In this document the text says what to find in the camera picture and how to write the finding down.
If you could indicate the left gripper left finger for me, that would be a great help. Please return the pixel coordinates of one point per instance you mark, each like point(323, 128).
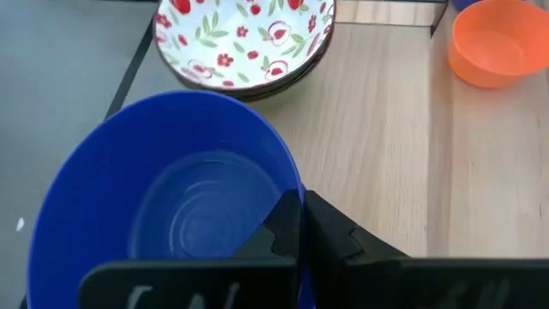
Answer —
point(193, 283)

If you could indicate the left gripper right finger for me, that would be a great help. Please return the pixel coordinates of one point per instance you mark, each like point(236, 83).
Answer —
point(386, 283)

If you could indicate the blue plastic bowl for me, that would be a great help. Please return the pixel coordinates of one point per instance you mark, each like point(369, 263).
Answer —
point(465, 2)
point(128, 150)

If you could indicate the floral bowl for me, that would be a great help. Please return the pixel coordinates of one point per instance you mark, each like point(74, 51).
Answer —
point(244, 38)
point(261, 97)

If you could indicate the orange plastic bowl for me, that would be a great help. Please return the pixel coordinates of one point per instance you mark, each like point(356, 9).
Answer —
point(493, 47)

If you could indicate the wooden shelf with black legs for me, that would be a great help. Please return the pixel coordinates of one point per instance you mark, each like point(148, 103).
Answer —
point(364, 129)

